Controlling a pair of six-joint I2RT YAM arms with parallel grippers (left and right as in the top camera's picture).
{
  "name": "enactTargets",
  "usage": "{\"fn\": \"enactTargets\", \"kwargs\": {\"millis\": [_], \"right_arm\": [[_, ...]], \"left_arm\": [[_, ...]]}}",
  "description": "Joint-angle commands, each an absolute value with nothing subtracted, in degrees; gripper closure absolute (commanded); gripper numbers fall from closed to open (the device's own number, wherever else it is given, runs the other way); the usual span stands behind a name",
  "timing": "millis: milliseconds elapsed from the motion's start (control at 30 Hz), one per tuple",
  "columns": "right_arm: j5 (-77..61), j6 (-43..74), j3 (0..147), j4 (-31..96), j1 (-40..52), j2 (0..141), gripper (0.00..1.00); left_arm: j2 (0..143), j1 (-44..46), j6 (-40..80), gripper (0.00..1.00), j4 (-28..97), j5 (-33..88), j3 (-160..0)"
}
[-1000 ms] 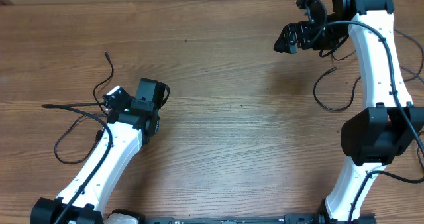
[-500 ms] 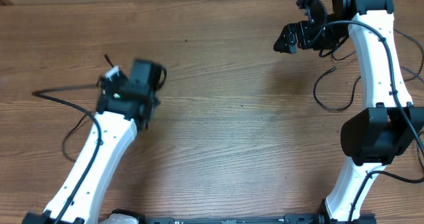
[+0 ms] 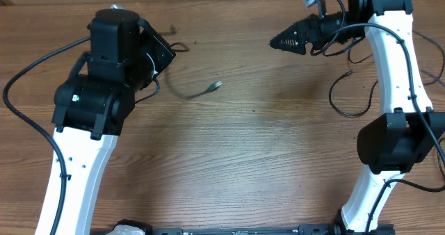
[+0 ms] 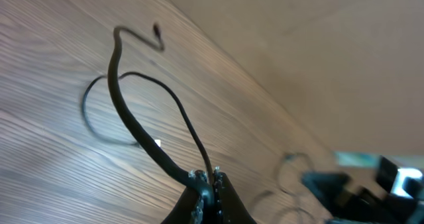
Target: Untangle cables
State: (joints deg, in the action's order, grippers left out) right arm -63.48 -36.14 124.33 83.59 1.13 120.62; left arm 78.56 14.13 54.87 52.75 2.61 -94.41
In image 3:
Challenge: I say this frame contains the thick black USB cable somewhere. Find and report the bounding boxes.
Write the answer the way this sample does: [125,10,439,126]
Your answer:
[347,29,445,180]

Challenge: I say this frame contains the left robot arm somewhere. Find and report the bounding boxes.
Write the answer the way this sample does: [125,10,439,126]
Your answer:
[35,8,175,234]

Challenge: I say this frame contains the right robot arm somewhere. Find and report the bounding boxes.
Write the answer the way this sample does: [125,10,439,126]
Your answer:
[270,0,444,234]

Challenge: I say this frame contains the left camera cable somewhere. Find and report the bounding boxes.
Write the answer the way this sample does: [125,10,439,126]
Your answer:
[2,35,92,235]

